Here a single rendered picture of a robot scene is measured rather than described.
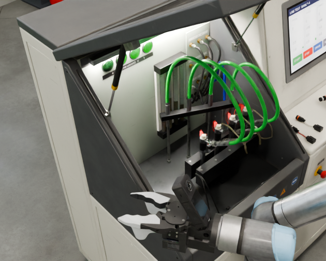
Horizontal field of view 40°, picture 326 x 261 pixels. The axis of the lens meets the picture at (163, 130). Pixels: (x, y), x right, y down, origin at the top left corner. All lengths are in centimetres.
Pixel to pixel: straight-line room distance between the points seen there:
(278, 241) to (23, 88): 335
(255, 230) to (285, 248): 7
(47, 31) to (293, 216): 99
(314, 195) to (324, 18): 122
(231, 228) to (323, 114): 120
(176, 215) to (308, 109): 122
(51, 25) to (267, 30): 80
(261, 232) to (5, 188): 244
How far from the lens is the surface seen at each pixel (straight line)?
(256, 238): 92
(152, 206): 101
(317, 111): 205
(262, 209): 109
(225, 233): 92
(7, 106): 387
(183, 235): 94
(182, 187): 88
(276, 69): 188
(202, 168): 171
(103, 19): 159
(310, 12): 199
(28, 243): 283
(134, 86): 169
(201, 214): 92
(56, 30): 156
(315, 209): 101
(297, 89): 204
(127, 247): 188
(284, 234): 93
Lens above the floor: 221
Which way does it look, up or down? 41 degrees down
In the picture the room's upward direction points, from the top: 2 degrees counter-clockwise
